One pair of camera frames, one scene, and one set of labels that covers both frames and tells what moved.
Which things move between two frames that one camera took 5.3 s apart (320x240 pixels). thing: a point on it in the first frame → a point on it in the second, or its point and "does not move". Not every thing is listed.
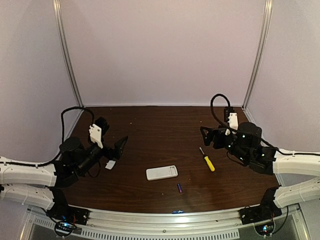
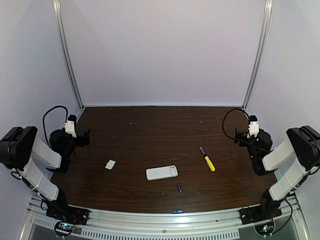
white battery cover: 110,164 does not move
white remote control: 161,172 does not move
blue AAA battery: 179,211 does not move
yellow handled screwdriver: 209,163 does not move
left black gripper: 110,150 → 83,138
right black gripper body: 216,138 → 240,136
